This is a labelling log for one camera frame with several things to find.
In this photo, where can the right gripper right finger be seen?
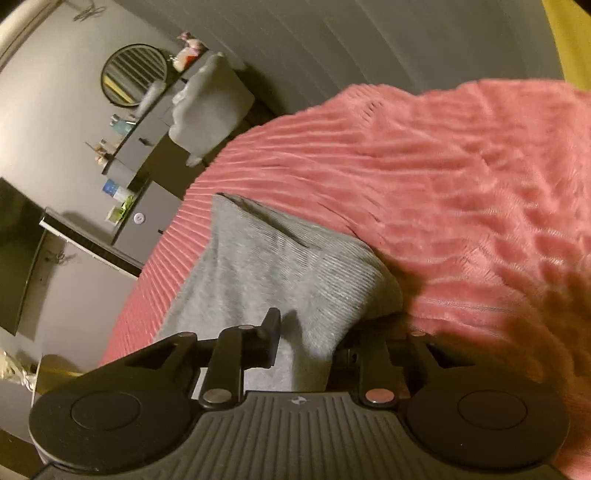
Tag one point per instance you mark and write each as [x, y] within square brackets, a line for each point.
[363, 368]

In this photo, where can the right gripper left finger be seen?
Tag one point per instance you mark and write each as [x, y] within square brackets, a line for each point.
[236, 350]

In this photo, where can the grey small fridge cabinet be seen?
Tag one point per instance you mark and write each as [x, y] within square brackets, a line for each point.
[145, 223]

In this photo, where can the grey tall cabinet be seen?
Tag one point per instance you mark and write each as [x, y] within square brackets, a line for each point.
[96, 248]

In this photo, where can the blue white container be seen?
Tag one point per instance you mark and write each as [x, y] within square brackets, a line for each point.
[111, 189]

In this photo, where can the red ribbed bedspread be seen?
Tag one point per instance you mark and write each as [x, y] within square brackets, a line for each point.
[477, 198]

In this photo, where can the grey vanity desk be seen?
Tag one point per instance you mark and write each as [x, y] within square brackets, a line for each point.
[139, 131]

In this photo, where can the white fluffy chair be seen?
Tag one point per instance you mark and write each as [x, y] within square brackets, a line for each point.
[212, 104]

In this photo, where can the round black mirror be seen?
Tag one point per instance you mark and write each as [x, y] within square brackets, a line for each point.
[129, 72]

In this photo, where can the black wall television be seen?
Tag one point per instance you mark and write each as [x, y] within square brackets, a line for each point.
[21, 237]

